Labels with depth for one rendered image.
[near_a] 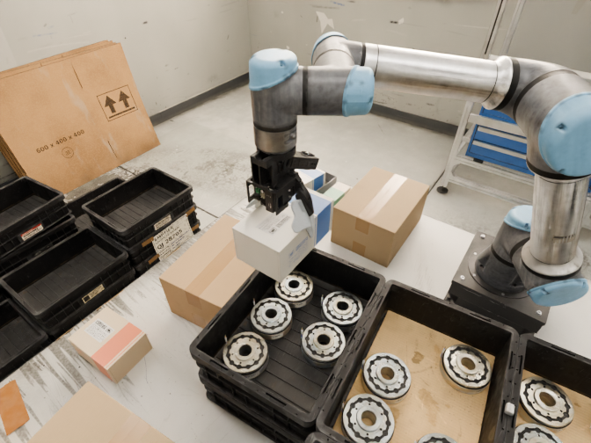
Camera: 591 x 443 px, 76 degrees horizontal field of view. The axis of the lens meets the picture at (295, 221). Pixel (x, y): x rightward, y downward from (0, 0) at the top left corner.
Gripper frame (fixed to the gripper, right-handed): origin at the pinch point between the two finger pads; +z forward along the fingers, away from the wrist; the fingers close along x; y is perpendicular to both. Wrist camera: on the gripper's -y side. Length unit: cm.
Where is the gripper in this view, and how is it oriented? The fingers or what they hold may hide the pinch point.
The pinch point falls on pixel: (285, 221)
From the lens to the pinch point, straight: 81.5
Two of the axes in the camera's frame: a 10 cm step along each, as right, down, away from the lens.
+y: -5.8, 5.5, -6.1
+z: 0.0, 7.5, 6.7
